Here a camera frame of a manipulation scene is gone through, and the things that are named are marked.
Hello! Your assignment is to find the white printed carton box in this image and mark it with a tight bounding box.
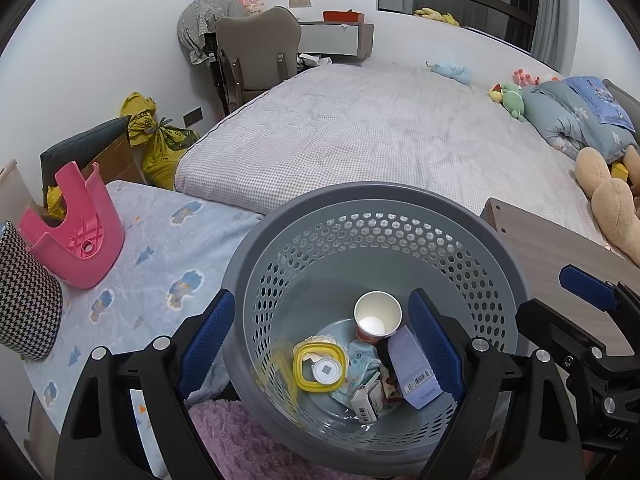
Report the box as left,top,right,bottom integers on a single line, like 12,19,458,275
349,372,388,422

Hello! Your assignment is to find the white tissue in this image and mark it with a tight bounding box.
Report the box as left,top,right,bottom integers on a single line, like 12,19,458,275
295,332,341,356

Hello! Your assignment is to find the grey upholstered chair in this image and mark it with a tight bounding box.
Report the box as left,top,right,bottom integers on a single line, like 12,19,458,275
215,6,302,113

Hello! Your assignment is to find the tan teddy bear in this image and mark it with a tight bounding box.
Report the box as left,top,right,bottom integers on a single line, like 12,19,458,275
574,146,640,253

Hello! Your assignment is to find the grey wood-grain board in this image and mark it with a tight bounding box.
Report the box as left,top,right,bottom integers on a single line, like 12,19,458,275
480,197,640,361

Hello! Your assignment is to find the yellow plush toy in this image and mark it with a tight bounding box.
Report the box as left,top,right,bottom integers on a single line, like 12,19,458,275
414,7,460,27

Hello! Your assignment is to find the lavender carton box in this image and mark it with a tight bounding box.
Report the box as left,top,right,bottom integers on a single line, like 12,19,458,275
387,325,446,408

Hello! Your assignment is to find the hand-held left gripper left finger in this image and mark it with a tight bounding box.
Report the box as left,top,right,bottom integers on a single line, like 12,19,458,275
56,287,236,480

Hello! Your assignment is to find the grey perforated plastic basket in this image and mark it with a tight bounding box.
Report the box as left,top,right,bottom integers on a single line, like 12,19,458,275
221,182,535,478

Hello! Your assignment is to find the blue grey quilt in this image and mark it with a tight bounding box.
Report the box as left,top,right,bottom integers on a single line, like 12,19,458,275
521,80,638,161

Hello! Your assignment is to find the grey headboard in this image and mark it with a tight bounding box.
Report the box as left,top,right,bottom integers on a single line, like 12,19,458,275
602,79,640,126

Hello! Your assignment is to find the red white paper cup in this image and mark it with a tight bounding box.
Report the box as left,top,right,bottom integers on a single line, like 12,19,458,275
353,291,403,343

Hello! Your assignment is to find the dark grey cushion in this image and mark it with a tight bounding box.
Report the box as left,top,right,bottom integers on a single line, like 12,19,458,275
40,115,132,196

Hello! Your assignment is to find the light blue plush toy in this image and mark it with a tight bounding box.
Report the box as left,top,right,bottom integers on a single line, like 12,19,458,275
426,61,473,83

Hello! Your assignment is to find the pale blue printed blanket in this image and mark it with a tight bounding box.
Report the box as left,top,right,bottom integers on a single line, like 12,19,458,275
22,180,266,480

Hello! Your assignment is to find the green frog plush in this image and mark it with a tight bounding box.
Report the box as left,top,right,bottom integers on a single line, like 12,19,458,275
489,82,528,122

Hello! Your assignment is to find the houndstooth cushion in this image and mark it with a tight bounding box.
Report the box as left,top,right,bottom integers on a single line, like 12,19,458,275
0,220,63,361

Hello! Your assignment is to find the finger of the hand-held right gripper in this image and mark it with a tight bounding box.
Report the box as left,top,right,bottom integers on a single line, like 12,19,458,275
559,265,640,321
515,299,618,368

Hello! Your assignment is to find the cardboard box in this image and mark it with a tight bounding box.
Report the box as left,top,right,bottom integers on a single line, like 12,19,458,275
92,136,146,186

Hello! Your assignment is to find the blue printed pillow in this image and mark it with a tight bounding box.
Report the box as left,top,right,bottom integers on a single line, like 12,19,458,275
570,76,636,133

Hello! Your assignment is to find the red white plastic wrapper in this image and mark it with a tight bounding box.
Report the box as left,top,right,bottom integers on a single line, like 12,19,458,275
381,375,403,403

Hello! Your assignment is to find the red box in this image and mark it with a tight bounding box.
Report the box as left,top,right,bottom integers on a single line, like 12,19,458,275
322,10,366,25

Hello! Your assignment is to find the yellow plastic lid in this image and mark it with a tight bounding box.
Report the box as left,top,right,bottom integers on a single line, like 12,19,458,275
292,342,348,392

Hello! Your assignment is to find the yellow tied bag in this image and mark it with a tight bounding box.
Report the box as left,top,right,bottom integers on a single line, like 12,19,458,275
121,91,200,191

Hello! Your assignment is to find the yellow cloth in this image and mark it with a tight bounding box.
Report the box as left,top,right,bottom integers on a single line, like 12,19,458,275
46,185,68,221

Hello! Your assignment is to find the bed with checked sheet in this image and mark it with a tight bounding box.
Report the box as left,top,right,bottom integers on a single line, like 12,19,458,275
174,25,626,261

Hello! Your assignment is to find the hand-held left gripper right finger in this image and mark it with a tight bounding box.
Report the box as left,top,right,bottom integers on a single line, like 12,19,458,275
407,287,586,480

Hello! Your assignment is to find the white desk with drawer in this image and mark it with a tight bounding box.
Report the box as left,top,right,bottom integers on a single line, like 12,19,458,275
299,21,374,61

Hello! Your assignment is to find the blue printed plastic wrapper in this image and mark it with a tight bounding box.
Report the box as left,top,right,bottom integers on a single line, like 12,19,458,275
330,340,383,403

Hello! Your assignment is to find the grey cloth cover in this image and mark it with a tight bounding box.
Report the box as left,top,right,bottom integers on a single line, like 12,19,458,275
177,0,248,65

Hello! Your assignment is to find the pink plastic stool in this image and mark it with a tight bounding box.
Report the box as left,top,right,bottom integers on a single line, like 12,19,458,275
19,161,125,290

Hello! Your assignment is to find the purple fluffy blanket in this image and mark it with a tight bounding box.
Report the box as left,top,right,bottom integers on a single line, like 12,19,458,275
187,400,496,480

